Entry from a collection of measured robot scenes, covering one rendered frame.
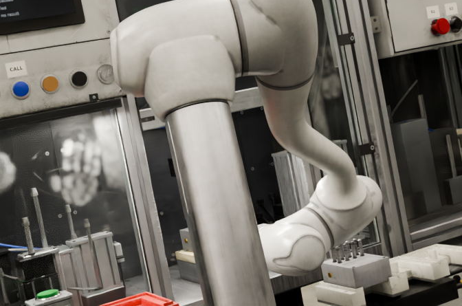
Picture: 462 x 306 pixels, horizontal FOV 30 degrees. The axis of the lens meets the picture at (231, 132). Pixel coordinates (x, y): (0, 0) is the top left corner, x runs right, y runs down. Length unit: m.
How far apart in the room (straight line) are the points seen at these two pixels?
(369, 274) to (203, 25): 0.78
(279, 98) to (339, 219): 0.42
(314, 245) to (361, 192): 0.16
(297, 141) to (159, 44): 0.36
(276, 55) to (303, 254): 0.49
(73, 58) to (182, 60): 0.55
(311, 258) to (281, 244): 0.06
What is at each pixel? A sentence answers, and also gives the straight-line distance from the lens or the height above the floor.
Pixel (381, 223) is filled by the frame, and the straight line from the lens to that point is 2.12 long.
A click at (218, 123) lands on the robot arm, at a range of 1.26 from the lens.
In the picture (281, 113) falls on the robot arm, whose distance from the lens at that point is 1.43.
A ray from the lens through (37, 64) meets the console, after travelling 1.75.
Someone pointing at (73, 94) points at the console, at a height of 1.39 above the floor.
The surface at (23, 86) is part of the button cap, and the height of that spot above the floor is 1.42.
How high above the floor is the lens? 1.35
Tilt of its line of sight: 3 degrees down
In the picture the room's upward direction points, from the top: 11 degrees counter-clockwise
